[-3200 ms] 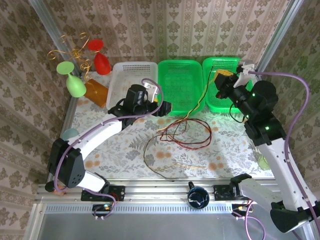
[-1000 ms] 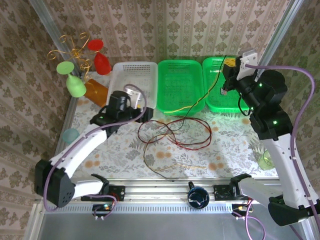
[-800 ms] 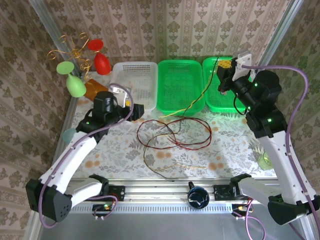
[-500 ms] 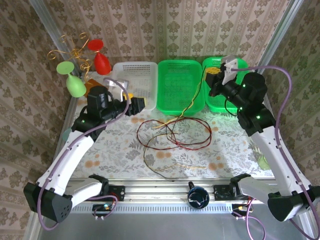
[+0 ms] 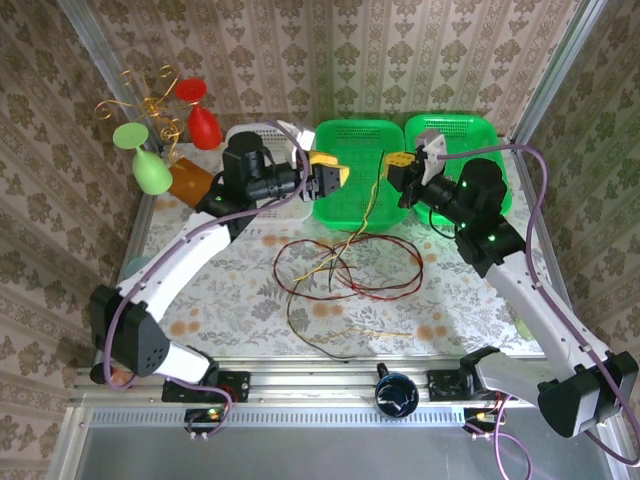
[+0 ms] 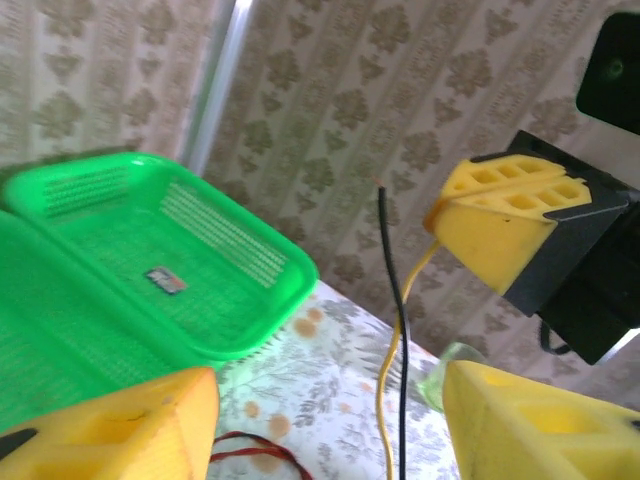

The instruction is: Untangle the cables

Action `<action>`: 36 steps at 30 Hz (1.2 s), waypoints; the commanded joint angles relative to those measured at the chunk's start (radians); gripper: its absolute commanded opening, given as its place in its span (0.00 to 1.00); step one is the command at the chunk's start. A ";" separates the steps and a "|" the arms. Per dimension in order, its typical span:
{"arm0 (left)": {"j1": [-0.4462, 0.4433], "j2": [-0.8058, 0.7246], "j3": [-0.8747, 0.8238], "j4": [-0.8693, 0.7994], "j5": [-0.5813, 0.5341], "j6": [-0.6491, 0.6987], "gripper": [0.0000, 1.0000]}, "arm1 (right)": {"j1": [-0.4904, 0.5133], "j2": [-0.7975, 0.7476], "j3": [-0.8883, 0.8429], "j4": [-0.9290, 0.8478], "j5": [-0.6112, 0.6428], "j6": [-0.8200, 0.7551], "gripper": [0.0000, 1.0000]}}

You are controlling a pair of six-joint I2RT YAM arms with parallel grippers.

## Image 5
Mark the black cable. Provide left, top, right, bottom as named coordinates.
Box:
left=286, top=279, right=352, bottom=360
left=329, top=149, right=387, bottom=294

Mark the red cable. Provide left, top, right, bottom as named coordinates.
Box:
left=294, top=237, right=426, bottom=302
left=273, top=238, right=361, bottom=301

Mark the green plastic basket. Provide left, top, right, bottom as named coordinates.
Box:
left=312, top=118, right=407, bottom=232
left=403, top=113, right=514, bottom=226

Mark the amber rack base block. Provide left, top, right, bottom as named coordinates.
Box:
left=167, top=157, right=216, bottom=209

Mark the red wine glass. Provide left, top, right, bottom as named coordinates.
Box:
left=174, top=78, right=223, bottom=151

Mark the white plastic basket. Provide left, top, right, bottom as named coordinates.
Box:
left=227, top=122, right=314, bottom=236

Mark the green wine glass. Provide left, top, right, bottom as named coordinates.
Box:
left=112, top=122, right=174, bottom=196

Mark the floral tablecloth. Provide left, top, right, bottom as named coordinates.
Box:
left=117, top=142, right=576, bottom=359

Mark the teal translucent cup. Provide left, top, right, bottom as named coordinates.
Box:
left=124, top=255, right=151, bottom=281

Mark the dark blue mug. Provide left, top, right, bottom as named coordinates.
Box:
left=374, top=362, right=419, bottom=419

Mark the small circuit board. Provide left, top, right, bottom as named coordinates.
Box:
left=462, top=407, right=504, bottom=435
left=183, top=407, right=226, bottom=435

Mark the grey metal panel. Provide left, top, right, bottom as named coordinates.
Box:
left=49, top=404, right=631, bottom=480

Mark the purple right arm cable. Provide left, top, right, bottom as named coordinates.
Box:
left=437, top=143, right=640, bottom=480

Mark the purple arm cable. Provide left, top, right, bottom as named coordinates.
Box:
left=437, top=143, right=640, bottom=480
left=102, top=118, right=314, bottom=441

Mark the gold wire glass rack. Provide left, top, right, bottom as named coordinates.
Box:
left=94, top=64, right=184, bottom=166

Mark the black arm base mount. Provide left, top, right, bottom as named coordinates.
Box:
left=162, top=370, right=251, bottom=404
left=427, top=368, right=476, bottom=401

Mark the aluminium frame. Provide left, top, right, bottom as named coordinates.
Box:
left=54, top=0, right=619, bottom=406

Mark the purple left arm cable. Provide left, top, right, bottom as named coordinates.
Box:
left=102, top=118, right=314, bottom=441

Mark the grey slotted cable duct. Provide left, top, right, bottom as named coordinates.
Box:
left=87, top=407, right=469, bottom=427

